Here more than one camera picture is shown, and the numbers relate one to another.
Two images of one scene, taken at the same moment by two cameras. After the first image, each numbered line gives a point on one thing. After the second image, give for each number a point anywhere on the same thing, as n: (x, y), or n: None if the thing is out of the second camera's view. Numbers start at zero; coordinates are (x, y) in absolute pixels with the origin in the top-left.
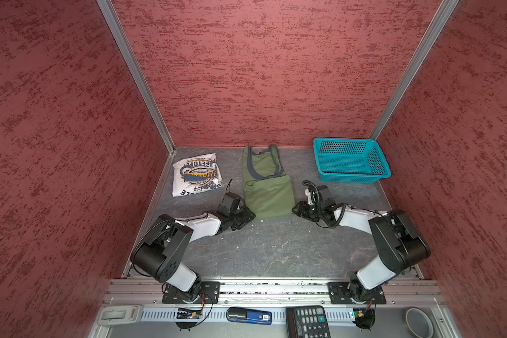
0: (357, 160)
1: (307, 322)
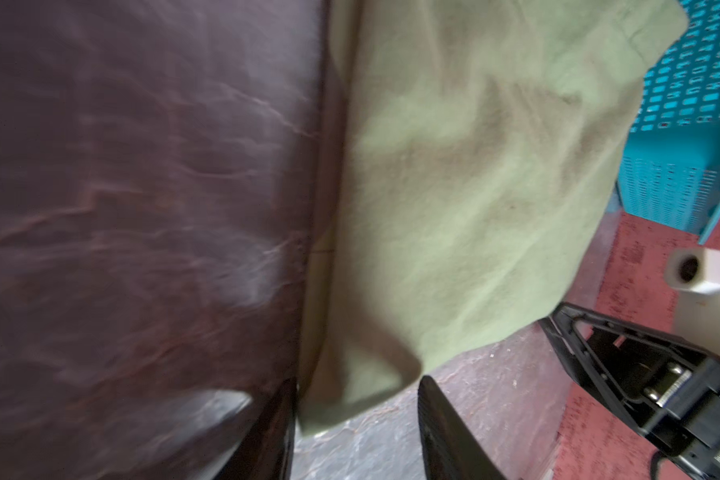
0: (685, 144)
1: None
